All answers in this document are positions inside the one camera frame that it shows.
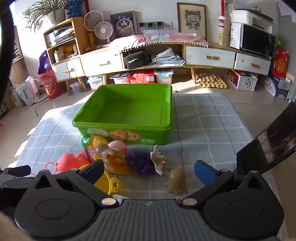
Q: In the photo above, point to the pink toy peach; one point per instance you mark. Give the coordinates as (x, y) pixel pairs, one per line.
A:
(118, 146)

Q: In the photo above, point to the white plastic bag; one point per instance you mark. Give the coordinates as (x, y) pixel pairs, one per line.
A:
(26, 91)

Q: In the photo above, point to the white desk fan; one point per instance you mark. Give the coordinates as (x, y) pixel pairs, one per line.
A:
(104, 30)

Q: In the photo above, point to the wooden shelf unit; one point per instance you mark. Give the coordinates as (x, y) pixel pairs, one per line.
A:
(78, 37)

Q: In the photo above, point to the white printer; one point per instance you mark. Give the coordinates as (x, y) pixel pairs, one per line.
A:
(247, 18)

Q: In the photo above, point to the blue stuffed toy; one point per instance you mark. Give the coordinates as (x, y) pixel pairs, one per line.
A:
(72, 8)

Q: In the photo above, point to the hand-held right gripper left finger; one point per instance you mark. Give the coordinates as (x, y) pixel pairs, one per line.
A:
(93, 170)

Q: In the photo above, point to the yellow toy pan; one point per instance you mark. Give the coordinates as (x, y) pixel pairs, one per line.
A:
(106, 183)

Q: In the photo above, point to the tray of eggs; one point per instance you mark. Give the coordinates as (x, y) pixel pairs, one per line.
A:
(210, 81)

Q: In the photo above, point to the long wooden cabinet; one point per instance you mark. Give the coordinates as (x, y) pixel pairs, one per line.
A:
(180, 55)

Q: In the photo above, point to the white blue carton box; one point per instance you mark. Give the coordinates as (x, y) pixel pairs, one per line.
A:
(275, 87)

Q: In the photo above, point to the pink white lace cloth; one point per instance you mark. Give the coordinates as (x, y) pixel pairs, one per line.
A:
(166, 37)

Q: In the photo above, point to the green ball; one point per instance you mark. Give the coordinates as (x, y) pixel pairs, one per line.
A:
(278, 43)

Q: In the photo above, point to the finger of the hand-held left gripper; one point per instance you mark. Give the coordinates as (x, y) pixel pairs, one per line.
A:
(20, 183)
(16, 171)

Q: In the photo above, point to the toy corn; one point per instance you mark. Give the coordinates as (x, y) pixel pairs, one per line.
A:
(97, 141)

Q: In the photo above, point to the white round fan grille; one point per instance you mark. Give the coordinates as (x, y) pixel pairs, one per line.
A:
(89, 18)

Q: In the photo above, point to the dark tablet screen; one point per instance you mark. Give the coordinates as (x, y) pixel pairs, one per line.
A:
(266, 143)

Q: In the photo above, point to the purple plastic object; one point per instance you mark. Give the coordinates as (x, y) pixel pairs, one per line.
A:
(42, 62)

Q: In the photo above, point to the brown octopus toy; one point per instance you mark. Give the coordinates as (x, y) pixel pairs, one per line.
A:
(103, 151)

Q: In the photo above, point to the grey plaid blanket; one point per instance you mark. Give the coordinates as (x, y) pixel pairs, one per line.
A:
(208, 139)

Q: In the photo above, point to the dark red toy slice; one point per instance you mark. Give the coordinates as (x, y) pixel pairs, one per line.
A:
(87, 155)

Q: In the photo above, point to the red gift box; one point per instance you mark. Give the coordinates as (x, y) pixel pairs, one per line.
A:
(279, 62)

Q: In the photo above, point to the green plastic box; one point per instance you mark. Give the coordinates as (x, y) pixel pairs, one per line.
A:
(129, 111)

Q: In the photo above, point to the framed cat picture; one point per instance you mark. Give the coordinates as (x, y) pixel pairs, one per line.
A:
(123, 24)

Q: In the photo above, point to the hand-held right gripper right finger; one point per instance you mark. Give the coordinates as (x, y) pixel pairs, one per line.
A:
(204, 171)

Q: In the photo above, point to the orange plastic toy food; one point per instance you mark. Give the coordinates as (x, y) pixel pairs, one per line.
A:
(120, 169)

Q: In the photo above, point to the small clear bin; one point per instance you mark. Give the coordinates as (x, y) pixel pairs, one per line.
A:
(75, 87)

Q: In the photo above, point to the framed girl drawing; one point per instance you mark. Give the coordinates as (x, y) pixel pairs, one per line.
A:
(192, 19)

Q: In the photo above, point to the purple toy grapes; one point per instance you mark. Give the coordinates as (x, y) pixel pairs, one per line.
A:
(138, 162)

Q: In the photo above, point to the clear bin blue label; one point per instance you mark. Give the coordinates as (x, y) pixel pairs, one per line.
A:
(164, 77)

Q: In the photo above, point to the tall white yellow bottle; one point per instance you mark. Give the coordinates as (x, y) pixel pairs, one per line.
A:
(221, 30)

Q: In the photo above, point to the beige starfish toy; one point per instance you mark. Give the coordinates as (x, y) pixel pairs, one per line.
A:
(158, 162)

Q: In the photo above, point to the folded light cloths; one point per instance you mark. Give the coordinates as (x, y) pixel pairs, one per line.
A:
(166, 58)

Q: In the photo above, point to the white microwave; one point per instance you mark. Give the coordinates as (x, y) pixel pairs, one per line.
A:
(254, 40)

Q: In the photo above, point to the wall socket strip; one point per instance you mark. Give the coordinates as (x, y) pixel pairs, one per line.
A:
(153, 25)

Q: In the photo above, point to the pink pig toy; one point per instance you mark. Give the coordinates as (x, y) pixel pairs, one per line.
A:
(69, 162)

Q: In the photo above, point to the red printed bag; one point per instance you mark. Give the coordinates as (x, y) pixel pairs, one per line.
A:
(49, 84)

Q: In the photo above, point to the red storage box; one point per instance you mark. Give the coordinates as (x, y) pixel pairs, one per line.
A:
(141, 77)

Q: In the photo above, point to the stack of papers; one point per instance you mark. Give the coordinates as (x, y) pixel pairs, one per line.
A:
(63, 36)

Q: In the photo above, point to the white drawer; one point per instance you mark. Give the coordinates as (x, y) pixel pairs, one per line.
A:
(101, 61)
(67, 69)
(210, 56)
(252, 63)

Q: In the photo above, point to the black bag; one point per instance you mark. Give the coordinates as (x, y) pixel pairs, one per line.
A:
(136, 59)

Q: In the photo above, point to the potted plant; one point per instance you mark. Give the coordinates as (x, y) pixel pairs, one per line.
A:
(54, 14)

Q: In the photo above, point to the clear storage bin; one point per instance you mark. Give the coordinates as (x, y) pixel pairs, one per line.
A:
(95, 83)

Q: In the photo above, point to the tan octopus toy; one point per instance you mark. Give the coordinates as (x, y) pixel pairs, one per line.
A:
(177, 182)

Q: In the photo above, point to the red hanging ornament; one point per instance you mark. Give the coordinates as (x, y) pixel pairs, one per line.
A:
(223, 7)

